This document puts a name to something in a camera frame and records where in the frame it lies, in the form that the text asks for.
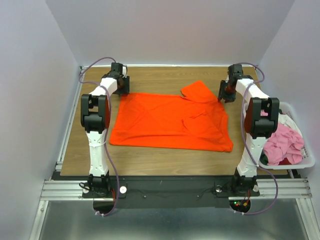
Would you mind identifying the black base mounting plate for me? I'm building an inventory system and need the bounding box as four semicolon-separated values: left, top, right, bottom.
79;175;260;214

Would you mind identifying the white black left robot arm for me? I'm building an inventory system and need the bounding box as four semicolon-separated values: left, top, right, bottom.
80;66;128;197

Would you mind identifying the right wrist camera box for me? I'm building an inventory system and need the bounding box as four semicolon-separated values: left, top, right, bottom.
227;63;244;76

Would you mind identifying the white garment in basket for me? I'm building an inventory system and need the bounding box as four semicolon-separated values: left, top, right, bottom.
278;113;303;137

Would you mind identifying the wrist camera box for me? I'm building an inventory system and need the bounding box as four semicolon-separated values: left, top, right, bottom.
227;63;244;76
110;62;128;75

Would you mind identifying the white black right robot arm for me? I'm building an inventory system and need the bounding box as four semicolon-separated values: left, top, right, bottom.
218;69;280;195

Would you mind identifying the aluminium frame rail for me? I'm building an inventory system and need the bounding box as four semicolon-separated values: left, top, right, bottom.
40;178;313;201

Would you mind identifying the pink t shirt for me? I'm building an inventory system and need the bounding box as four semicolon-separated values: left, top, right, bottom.
260;123;305;166

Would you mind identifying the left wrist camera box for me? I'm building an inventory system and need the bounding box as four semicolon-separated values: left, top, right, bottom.
110;62;128;75

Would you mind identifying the white perforated laundry basket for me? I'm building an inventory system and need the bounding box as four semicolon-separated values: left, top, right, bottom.
259;102;315;170

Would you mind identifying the orange t shirt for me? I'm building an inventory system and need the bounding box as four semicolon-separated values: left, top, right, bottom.
109;80;233;153

